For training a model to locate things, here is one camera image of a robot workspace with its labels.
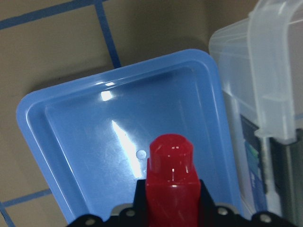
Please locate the clear plastic storage box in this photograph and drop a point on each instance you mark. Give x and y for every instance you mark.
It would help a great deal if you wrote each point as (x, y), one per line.
(258, 47)

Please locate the red block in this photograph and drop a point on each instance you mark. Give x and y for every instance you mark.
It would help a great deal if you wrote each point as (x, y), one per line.
(172, 185)

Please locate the blue plastic tray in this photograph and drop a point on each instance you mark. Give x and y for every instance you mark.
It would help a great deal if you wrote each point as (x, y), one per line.
(91, 136)

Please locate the black box handle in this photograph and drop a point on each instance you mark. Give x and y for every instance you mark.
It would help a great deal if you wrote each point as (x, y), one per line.
(282, 166)

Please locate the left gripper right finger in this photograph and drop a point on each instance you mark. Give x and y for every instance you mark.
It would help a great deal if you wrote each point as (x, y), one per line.
(206, 200)

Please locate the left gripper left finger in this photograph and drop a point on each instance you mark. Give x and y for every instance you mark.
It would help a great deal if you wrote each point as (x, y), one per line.
(140, 199)

